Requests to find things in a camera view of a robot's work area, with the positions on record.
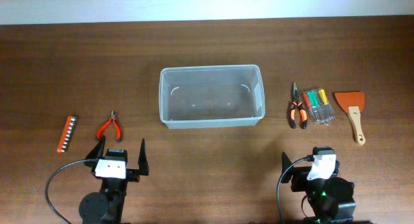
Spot red handled cutting pliers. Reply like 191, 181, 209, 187
94, 110, 123, 143

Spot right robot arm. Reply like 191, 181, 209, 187
276, 146, 356, 224

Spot left black cable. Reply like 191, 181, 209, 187
44, 158, 98, 224

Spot orange socket bit holder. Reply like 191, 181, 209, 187
56, 115, 77, 153

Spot clear screwdriver set case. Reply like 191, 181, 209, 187
302, 88, 335, 126

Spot black cable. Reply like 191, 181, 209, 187
276, 155, 314, 224
44, 158, 98, 224

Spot right black cable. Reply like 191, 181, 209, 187
276, 155, 314, 224

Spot orange scraper with wooden handle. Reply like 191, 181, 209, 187
334, 91, 366, 145

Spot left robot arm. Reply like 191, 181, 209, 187
79, 137, 149, 223

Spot clear plastic container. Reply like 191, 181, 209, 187
158, 64, 266, 129

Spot orange black needle-nose pliers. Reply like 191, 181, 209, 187
289, 82, 309, 130

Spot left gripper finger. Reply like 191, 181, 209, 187
138, 139, 149, 176
86, 135, 105, 159

